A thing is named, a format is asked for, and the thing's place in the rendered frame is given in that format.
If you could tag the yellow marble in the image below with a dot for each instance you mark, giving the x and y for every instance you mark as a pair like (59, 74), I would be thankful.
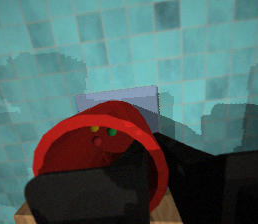
(94, 128)

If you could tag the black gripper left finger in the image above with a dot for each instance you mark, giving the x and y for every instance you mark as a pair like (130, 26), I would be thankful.
(121, 189)

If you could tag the dark red marble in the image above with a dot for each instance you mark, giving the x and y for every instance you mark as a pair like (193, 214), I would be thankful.
(96, 141)

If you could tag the tan wooden flat bar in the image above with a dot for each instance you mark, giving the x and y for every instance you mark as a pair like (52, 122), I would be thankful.
(165, 213)

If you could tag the red cup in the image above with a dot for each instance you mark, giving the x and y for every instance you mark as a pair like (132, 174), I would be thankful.
(68, 145)

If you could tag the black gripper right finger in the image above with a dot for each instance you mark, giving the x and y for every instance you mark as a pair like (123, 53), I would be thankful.
(204, 186)

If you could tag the green marble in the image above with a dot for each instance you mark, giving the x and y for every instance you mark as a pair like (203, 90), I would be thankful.
(111, 132)

